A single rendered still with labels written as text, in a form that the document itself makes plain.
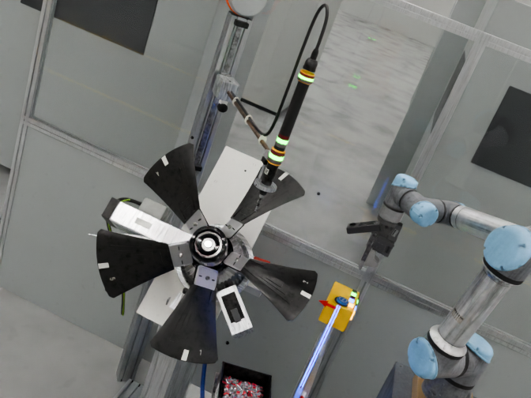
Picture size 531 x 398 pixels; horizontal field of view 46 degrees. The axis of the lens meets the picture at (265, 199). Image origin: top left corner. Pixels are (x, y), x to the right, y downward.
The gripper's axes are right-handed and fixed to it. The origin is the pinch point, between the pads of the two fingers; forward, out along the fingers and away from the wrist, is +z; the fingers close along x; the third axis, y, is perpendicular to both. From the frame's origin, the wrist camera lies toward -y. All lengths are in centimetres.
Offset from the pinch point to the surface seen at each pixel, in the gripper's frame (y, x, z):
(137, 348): -75, 31, 102
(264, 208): -35.1, -17.1, -12.3
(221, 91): -71, 20, -32
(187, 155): -65, -14, -17
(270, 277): -24.0, -27.0, 3.7
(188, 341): -38, -44, 26
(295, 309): -12.8, -33.2, 6.7
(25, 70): -241, 155, 46
